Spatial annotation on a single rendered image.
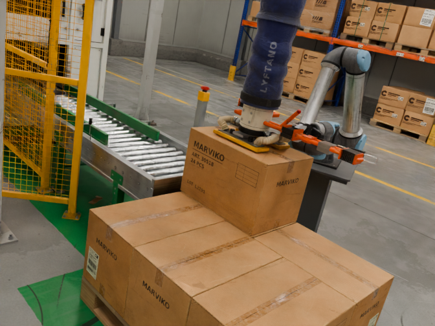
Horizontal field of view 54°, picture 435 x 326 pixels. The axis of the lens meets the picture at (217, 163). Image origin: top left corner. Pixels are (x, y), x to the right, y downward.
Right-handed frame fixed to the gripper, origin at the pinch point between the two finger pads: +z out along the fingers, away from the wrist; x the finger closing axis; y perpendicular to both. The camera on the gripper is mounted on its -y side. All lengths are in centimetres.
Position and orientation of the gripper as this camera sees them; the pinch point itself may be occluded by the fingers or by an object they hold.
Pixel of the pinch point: (295, 133)
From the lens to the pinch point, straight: 223.3
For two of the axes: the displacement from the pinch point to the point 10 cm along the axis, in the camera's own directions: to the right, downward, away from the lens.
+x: 1.9, -9.3, -3.2
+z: -7.0, 1.0, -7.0
